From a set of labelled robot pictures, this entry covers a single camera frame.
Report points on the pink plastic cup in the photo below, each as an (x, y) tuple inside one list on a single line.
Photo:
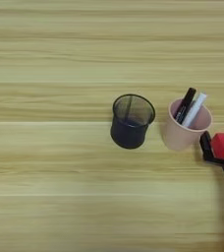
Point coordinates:
[(178, 138)]

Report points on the black marker pen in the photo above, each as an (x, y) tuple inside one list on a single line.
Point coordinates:
[(185, 105)]

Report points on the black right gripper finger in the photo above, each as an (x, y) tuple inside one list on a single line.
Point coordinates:
[(207, 146)]

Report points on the black mesh pen cup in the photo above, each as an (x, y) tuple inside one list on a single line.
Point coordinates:
[(128, 134)]

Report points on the white marker pen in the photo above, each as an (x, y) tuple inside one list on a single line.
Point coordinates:
[(196, 108)]

